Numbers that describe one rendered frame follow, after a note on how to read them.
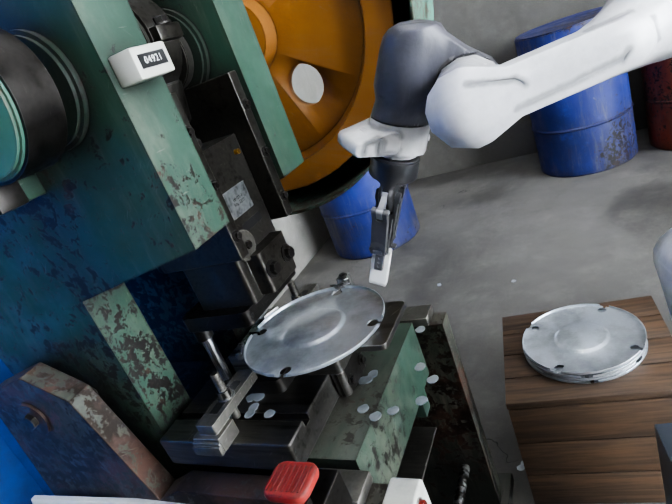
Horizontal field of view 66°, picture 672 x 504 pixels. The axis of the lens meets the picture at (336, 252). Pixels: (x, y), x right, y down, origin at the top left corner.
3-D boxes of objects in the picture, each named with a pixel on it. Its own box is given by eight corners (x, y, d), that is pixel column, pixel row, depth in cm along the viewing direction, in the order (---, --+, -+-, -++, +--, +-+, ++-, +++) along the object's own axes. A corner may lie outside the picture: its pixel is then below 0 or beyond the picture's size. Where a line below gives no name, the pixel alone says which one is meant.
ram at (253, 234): (309, 260, 103) (250, 117, 92) (276, 302, 91) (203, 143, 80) (241, 271, 111) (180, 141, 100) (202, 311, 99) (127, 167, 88)
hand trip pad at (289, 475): (338, 499, 74) (319, 460, 71) (322, 538, 69) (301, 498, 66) (297, 495, 77) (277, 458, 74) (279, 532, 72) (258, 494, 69)
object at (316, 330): (217, 379, 96) (215, 376, 96) (285, 295, 119) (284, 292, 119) (355, 375, 82) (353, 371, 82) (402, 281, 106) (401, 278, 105)
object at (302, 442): (379, 317, 123) (371, 296, 121) (302, 472, 87) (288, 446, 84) (276, 327, 137) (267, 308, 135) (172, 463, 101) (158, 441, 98)
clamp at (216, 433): (268, 388, 101) (247, 346, 98) (223, 456, 88) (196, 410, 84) (244, 389, 104) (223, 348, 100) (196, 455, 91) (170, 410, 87)
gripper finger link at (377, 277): (391, 250, 86) (390, 252, 86) (386, 284, 90) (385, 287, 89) (374, 246, 87) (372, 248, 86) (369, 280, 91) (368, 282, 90)
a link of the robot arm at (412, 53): (497, 140, 69) (495, 120, 78) (523, 34, 62) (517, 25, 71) (365, 122, 72) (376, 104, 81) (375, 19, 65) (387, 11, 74)
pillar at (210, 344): (233, 373, 105) (204, 316, 100) (228, 380, 103) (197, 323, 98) (225, 373, 106) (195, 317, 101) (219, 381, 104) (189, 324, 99)
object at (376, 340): (424, 354, 103) (405, 297, 98) (407, 403, 92) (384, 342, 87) (317, 360, 115) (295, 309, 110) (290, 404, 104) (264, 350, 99)
